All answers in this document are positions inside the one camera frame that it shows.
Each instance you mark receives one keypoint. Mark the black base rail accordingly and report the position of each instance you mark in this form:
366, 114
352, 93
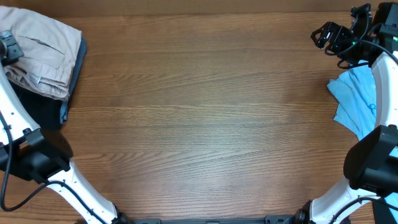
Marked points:
269, 219

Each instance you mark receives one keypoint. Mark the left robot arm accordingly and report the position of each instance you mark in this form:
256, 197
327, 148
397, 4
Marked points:
44, 156

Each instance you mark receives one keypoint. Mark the black folded garment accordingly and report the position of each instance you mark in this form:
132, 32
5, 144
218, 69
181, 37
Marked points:
45, 111

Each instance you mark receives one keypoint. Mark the beige khaki shorts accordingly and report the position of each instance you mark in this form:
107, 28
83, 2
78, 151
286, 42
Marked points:
50, 50

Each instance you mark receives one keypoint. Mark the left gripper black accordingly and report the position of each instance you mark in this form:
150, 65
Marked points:
14, 51

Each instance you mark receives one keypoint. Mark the dark garment bottom right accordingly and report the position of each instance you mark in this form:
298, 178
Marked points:
384, 215

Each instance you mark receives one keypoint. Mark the blue folded denim garment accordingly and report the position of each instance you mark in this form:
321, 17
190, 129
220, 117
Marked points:
75, 74

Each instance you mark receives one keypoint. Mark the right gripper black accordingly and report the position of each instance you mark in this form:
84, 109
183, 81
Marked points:
334, 35

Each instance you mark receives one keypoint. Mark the light blue t-shirt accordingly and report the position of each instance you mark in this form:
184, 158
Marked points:
355, 92

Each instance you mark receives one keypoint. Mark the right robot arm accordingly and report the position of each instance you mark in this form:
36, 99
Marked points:
370, 166

